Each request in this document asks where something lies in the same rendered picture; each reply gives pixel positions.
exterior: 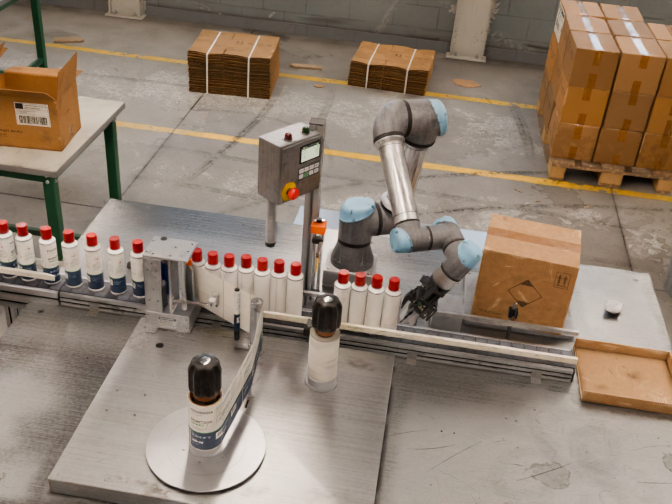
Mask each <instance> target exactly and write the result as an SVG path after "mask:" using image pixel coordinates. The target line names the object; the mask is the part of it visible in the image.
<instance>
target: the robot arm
mask: <svg viewBox="0 0 672 504"><path fill-rule="evenodd" d="M447 127H448V118H447V112H446V109H445V107H444V105H443V103H442V102H441V101H439V100H437V99H429V98H427V99H417V100H394V101H391V102H389V103H387V104H386V105H384V106H383V107H382V108H381V109H380V111H379V112H378V114H377V116H376V118H375V121H374V124H373V130H372V137H373V143H374V147H375V148H376V149H378V150H379V155H380V159H381V164H382V169H383V173H384V178H385V182H386V187H387V191H386V192H385V193H384V194H383V195H382V197H381V201H380V202H374V201H373V200H372V199H370V198H367V197H365V198H363V197H353V198H350V199H347V200H346V201H344V203H343V204H342V205H341V209H340V213H339V228H338V239H337V242H336V245H335V247H334V249H333V251H332V253H331V260H330V261H331V264H332V265H333V266H334V267H336V268H337V269H339V270H341V269H346V270H348V271H349V272H353V273H357V272H364V271H367V270H369V269H371V268H372V266H373V262H374V257H373V253H372V248H371V237H372V236H379V235H390V236H389V238H390V246H391V248H392V250H393V251H394V252H396V253H411V252H420V251H431V250H442V251H443V253H444V255H445V256H446V259H445V260H444V261H443V262H442V263H441V264H440V265H439V266H438V267H437V268H436V269H435V271H434V272H433V274H432V275H431V276H430V277H429V276H425V275H423V276H422V278H421V279H420V282H421V283H422V285H421V286H416V288H415V289H414V290H413V289H411V290H410V291H409V292H408V293H407V294H406V295H405V296H404V298H403V301H402V304H401V308H400V311H399V315H398V323H400V324H404V323H408V322H409V325H410V326H413V325H414V324H415V321H416V319H417V318H418V317H421V318H422V319H425V318H426V321H428V320H429V319H430V318H431V317H432V316H433V315H434V314H435V313H436V312H437V307H438V299H439V298H440V297H441V298H443V297H444V296H445V294H446V293H448V292H449V291H450V290H451V289H453V287H454V286H455V285H456V284H459V283H460V282H459V281H461V280H462V279H463V278H464V277H465V275H466V274H467V273H468V272H469V271H470V270H471V269H473V268H474V267H475V266H476V264H477V263H478V262H479V261H480V260H481V259H482V256H483V254H482V250H481V249H480V247H478V246H477V244H476V243H475V242H473V241H472V240H469V239H466V240H465V238H464V236H463V234H462V232H461V231H460V227H459V226H458V225H457V223H456V221H455V220H454V219H453V218H452V217H450V216H442V217H441V218H438V219H436V220H435V221H434V222H433V224H432V225H428V226H421V224H420V220H419V216H418V211H417V207H416V202H415V198H414V191H415V188H416V185H417V181H418V178H419V175H420V172H421V169H422V166H423V162H424V159H425V156H426V153H427V150H428V148H430V147H432V146H433V145H434V143H435V140H436V137H437V136H439V137H441V136H443V135H445V133H446V131H447ZM423 285H424V286H423ZM411 309H412V310H413V311H412V312H409V313H408V315H406V314H407V312H408V311H409V310H411ZM433 311H434V313H433V314H432V315H431V316H430V317H429V315H430V314H431V313H432V312H433ZM405 315H406V316H405Z"/></svg>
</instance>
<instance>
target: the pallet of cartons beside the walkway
mask: <svg viewBox="0 0 672 504"><path fill-rule="evenodd" d="M536 108H537V110H536V111H537V116H538V124H539V129H540V135H541V140H542V145H543V151H544V156H545V160H546V164H547V170H548V179H550V180H557V181H564V174H565V171H566V168H570V169H578V170H586V171H593V172H594V173H595V177H596V180H597V184H598V186H604V187H612V188H620V185H621V182H622V179H623V175H627V176H636V177H644V178H650V181H651V183H652V186H653V189H654V191H655V193H661V194H670V191H671V189H672V25H663V24H654V23H647V25H646V24H645V23H644V21H643V17H642V15H641V14H640V12H639V10H638V8H637V7H629V6H621V5H611V4H602V3H600V6H598V4H597V3H592V2H583V1H573V0H560V4H559V9H558V13H557V18H556V22H555V27H554V32H553V33H552V37H551V41H550V46H549V50H548V55H547V59H546V64H545V69H544V74H543V78H542V83H541V87H540V92H539V99H538V102H537V107H536Z"/></svg>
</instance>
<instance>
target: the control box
mask: <svg viewBox="0 0 672 504"><path fill-rule="evenodd" d="M303 126H308V125H306V124H304V123H302V122H299V123H296V124H293V125H290V126H287V127H285V128H282V129H279V130H276V131H273V132H270V133H268V134H265V135H262V136H259V151H258V194H259V195H261V196H262V197H264V198H266V199H268V200H269V201H271V202H273V203H275V204H276V205H281V204H283V203H286V202H288V201H290V199H289V198H288V195H287V190H288V189H289V188H294V187H295V188H297V189H298V190H299V196H298V197H300V196H302V195H304V194H307V193H309V192H311V191H313V190H316V189H318V188H319V180H320V165H321V151H322V136H323V135H321V133H320V132H318V131H317V130H314V131H310V135H307V136H305V135H302V134H301V131H302V128H303ZM308 127H309V126H308ZM286 132H290V133H291V134H292V138H293V141H292V142H285V141H284V135H285V133H286ZM319 139H321V144H320V157H317V158H315V159H312V160H310V161H307V162H305V163H302V164H299V161H300V147H301V146H304V145H306V144H309V143H312V142H314V141H317V140H319ZM319 160H320V165H319V173H316V174H314V175H311V176H309V177H307V178H304V179H302V180H299V181H298V169H300V168H302V167H305V166H307V165H310V164H312V163H315V162H317V161H319Z"/></svg>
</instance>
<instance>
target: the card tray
mask: <svg viewBox="0 0 672 504"><path fill-rule="evenodd" d="M573 348H574V355H575V357H578V361H577V364H576V369H577V375H578V382H579V389H580V396H581V401H585V402H592V403H598V404H605V405H611V406H618V407H624V408H631V409H637V410H644V411H650V412H657V413H663V414H670V415H672V354H671V351H665V350H658V349H651V348H644V347H638V346H631V345H624V344H617V343H610V342H604V341H597V340H590V339H583V338H577V337H576V339H575V343H574V346H573Z"/></svg>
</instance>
